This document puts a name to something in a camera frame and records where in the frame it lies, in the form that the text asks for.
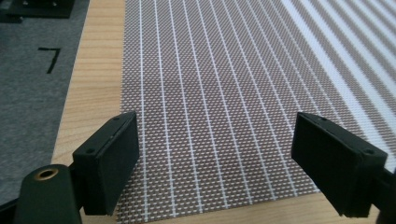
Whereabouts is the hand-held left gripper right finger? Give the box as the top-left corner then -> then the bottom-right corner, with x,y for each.
290,111 -> 389,218

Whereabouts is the brown white striped woven placemat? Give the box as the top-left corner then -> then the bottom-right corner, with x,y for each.
115,0 -> 396,224

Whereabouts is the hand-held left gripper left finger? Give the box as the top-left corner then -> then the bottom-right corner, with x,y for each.
72,110 -> 140,217

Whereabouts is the black stand base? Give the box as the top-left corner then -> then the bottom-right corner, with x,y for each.
0,0 -> 76,24

